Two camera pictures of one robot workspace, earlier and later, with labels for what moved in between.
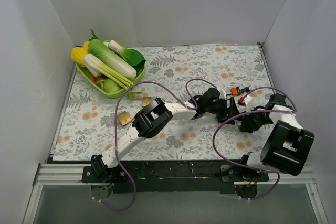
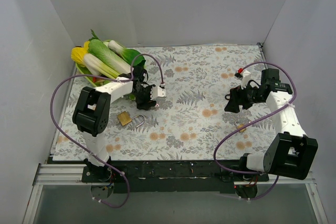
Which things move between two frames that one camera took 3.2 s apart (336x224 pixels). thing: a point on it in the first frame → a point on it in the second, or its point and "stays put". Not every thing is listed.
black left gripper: x=227 y=108 → x=144 y=98
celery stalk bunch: x=98 y=68 stays put
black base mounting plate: x=176 y=177 stays put
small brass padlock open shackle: x=125 y=118 stays put
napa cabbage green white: x=98 y=49 stays put
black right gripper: x=247 y=123 → x=238 y=98
